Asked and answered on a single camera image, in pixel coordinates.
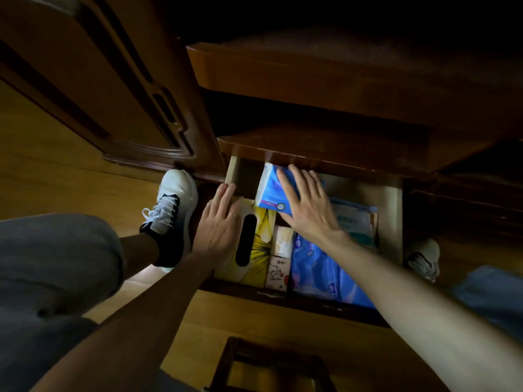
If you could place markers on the person's right hand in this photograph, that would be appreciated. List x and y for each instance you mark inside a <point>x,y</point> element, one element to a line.
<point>314,216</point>

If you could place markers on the person's left hand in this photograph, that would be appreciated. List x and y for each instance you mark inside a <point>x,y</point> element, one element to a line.
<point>216,234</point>

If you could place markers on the person's right little finger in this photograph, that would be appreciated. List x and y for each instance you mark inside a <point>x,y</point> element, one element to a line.
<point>318,186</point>

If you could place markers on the person's left middle finger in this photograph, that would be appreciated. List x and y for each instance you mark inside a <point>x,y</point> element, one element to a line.
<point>230,200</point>

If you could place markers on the person's right thumb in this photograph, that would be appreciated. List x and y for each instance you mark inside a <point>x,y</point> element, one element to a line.
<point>289,219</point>

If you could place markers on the person's right middle finger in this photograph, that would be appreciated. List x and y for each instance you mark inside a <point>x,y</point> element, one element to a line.
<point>298,181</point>

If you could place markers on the person's left little finger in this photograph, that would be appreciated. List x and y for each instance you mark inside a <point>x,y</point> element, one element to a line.
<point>206,208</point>

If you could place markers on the blue tissue packet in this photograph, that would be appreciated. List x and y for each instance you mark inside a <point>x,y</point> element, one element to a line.
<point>269,191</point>

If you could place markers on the person's left forearm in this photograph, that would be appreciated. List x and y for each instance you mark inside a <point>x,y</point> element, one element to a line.
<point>135,322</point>

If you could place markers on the person's right forearm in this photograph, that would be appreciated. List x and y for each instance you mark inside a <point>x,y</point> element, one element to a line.
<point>408,306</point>

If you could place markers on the cream pocket tissue pack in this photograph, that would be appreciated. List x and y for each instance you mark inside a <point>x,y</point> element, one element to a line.
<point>282,242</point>

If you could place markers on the white and black left sneaker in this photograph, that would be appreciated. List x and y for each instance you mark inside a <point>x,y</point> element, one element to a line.
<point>171,212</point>

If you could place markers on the white and black sneaker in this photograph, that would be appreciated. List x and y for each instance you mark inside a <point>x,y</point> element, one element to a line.
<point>171,212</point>
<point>425,259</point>

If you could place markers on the yellow tissue box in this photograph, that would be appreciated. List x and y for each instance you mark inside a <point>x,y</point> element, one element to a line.
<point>259,253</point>

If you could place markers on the white and teal package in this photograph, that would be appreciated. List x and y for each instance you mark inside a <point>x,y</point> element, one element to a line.
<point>357,222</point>

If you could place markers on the white red-print pocket tissue pack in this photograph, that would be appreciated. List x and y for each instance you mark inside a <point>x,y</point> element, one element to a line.
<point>278,274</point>

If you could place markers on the large blue plastic package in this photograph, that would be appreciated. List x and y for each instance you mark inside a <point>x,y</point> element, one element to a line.
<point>318,273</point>

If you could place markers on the open wooden drawer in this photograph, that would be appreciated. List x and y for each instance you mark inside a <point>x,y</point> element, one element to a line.
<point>388,224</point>

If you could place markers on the dark wooden cabinet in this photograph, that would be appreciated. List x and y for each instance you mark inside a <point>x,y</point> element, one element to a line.
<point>347,102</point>

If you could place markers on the white and black right sneaker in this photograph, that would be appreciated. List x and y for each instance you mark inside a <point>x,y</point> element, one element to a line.
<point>425,259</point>

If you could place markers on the dark wooden stool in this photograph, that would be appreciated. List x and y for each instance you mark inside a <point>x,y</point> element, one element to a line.
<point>261,363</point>

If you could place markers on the carved wooden cabinet door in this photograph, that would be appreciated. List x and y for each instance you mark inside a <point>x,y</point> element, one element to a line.
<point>102,77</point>

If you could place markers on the person's left leg in jeans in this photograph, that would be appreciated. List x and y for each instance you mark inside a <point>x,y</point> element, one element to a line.
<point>49,281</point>

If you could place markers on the person's leg in jeans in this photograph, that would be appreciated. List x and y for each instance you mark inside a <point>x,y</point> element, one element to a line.
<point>49,281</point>
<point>490,298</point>

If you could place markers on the person's right leg in jeans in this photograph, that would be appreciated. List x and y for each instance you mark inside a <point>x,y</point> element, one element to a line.
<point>490,298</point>

